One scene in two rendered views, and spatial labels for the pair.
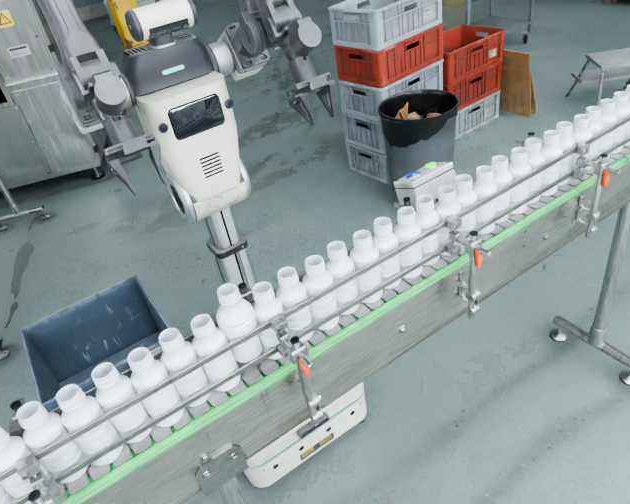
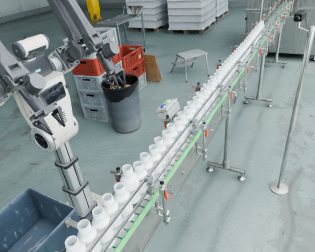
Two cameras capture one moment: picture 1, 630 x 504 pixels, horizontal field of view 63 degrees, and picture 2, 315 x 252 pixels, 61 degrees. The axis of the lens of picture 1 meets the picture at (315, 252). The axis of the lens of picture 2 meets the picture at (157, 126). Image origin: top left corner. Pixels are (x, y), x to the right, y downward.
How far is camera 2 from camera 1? 0.43 m
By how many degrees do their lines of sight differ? 25
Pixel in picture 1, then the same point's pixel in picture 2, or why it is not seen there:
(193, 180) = (53, 128)
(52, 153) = not seen: outside the picture
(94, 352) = (9, 241)
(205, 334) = (123, 191)
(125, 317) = (25, 214)
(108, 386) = (89, 231)
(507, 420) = (205, 211)
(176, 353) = (112, 205)
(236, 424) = (137, 236)
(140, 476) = not seen: outside the picture
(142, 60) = not seen: hidden behind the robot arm
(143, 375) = (102, 220)
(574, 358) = (219, 176)
